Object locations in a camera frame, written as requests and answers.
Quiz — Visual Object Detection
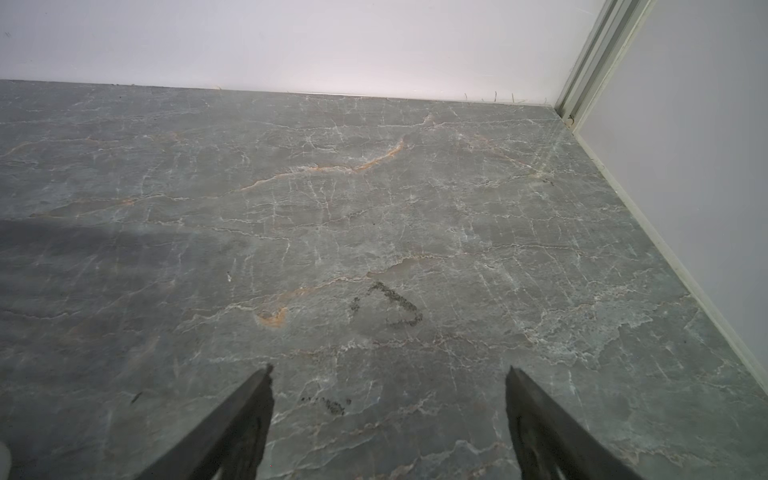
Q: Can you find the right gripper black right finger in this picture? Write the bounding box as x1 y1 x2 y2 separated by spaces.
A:
505 366 641 480

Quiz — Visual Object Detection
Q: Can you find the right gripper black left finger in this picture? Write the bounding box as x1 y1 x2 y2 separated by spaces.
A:
138 364 275 479

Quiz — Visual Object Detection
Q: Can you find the aluminium corner frame post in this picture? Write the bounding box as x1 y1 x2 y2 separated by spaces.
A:
555 0 653 131

